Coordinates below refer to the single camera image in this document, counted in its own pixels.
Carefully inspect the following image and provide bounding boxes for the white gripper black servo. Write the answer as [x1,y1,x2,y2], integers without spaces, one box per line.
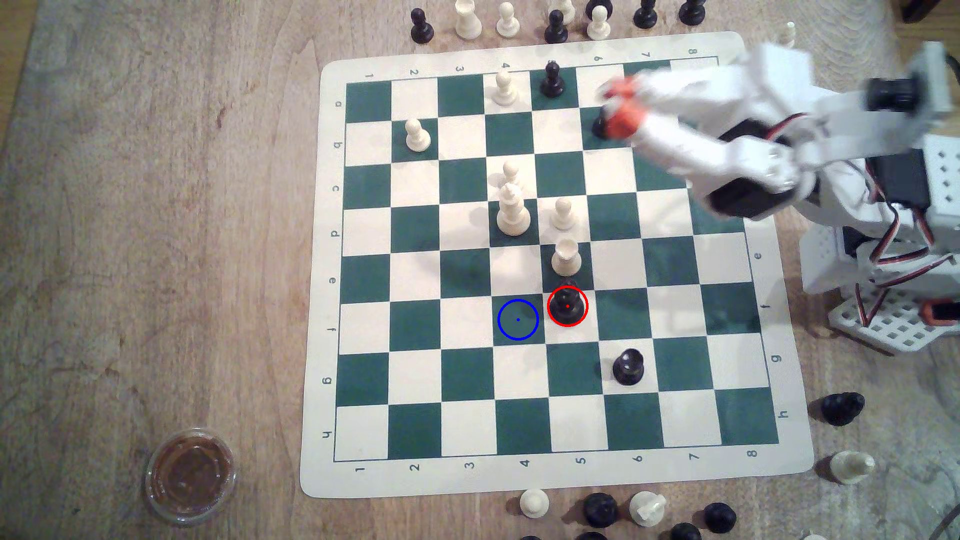
[600,45,824,221]

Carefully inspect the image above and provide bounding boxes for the black rook chess piece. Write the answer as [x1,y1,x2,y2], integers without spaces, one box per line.
[549,285,587,325]
[612,348,645,387]

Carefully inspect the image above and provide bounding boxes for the white rook chess piece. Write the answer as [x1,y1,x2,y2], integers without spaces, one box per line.
[551,239,583,277]

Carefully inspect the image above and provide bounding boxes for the white king chess piece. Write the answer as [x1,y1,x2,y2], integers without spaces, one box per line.
[497,182,532,238]

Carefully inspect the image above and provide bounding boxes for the white bishop chess piece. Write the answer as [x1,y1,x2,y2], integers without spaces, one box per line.
[454,0,483,41]

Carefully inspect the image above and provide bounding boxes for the green and white chess mat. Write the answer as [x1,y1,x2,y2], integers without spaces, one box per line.
[300,31,816,499]

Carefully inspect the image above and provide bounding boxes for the white knight chess piece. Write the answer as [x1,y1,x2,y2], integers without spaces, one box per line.
[630,491,667,528]

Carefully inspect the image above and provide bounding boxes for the black knight chess piece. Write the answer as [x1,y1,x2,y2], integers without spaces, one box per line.
[583,492,620,528]

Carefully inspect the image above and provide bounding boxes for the orange clamp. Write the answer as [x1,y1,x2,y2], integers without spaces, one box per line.
[921,298,960,325]

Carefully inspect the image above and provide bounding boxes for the clear plastic cup brown contents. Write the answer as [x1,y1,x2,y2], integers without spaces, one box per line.
[144,427,239,526]

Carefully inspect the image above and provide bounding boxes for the black camera on grey mount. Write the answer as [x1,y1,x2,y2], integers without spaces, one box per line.
[868,41,952,132]

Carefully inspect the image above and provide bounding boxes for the red black white servo cable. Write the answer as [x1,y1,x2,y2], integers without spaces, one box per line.
[855,157,960,327]

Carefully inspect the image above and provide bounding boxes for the white perforated base plate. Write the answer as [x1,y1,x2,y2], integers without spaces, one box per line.
[827,287,960,355]

